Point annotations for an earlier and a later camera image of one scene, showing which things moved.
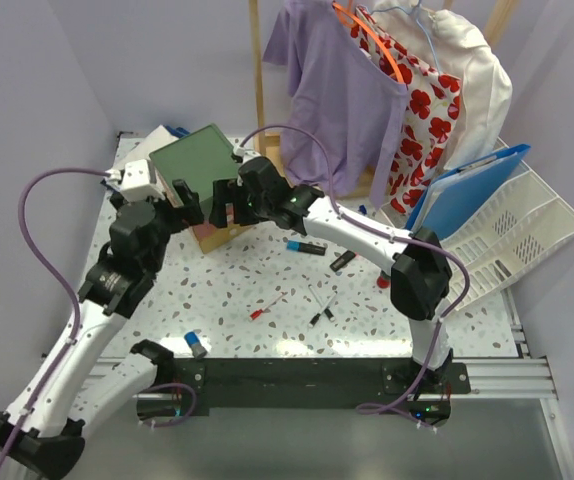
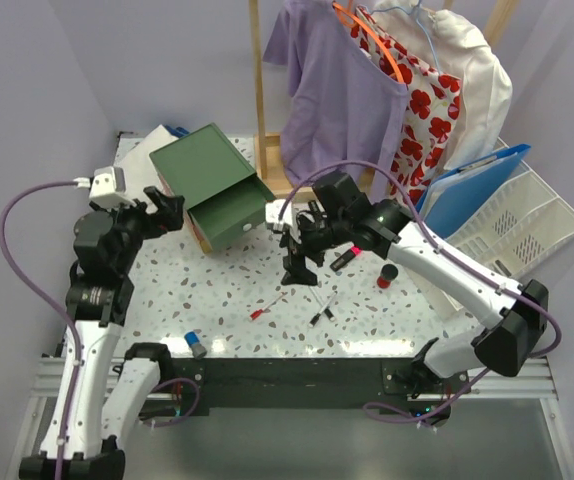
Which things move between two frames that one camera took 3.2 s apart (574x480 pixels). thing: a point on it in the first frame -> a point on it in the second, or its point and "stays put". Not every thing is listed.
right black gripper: (228, 192) -> (296, 271)
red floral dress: (430, 114) stays put
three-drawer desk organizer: (199, 161) stays put
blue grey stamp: (198, 350) stays put
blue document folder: (452, 198) stays put
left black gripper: (175, 208) -> (148, 212)
